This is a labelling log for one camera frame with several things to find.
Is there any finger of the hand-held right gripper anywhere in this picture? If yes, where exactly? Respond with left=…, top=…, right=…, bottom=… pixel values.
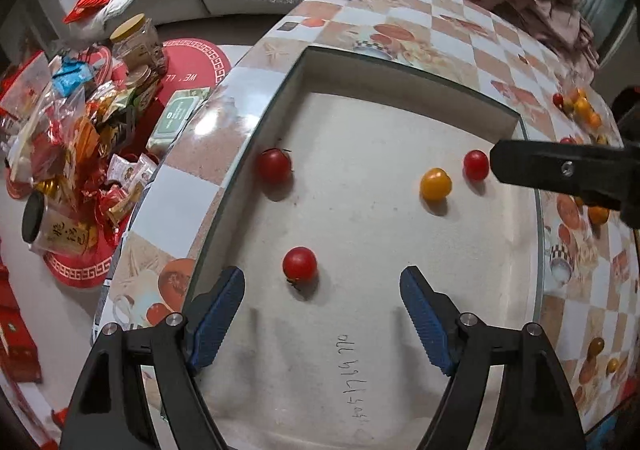
left=490, top=139, right=632, bottom=214

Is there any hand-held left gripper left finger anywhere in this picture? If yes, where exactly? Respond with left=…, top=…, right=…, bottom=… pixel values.
left=59, top=266, right=247, bottom=450

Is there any checkered printed tablecloth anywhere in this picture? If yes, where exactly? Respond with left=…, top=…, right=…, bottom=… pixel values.
left=90, top=0, right=640, bottom=450

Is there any small jar with brown lid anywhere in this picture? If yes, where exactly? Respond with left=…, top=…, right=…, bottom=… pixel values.
left=125, top=64, right=160, bottom=106

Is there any red gift box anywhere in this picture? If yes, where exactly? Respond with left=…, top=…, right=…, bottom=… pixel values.
left=0, top=255, right=45, bottom=385

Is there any large jar with yellow lid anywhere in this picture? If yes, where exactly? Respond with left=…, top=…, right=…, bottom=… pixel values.
left=109, top=14, right=168, bottom=76

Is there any pile of snack packets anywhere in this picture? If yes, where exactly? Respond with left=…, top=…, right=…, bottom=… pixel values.
left=0, top=44, right=161, bottom=256

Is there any green wet wipes pack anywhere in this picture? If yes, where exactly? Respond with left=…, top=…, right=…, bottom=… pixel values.
left=146, top=87, right=212, bottom=157

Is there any round red doormat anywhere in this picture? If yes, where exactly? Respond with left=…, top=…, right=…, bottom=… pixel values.
left=150, top=38, right=233, bottom=96

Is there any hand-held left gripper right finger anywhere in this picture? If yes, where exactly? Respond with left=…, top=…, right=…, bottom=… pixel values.
left=399, top=266, right=587, bottom=450

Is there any red snack bag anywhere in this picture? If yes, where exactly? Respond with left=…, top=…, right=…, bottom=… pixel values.
left=63, top=0, right=123, bottom=25

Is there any pile of small cherry tomatoes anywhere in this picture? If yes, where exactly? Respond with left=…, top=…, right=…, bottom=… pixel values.
left=552, top=88, right=614, bottom=226

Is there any white rimmed tray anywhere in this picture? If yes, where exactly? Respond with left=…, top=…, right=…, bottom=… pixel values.
left=187, top=46, right=544, bottom=450

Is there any yellow cherry tomato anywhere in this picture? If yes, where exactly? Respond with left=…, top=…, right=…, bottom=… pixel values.
left=419, top=167, right=453, bottom=202

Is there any red cherry tomato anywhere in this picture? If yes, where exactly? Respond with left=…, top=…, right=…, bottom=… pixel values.
left=282, top=245, right=319, bottom=282
left=463, top=149, right=490, bottom=181
left=257, top=147, right=293, bottom=184

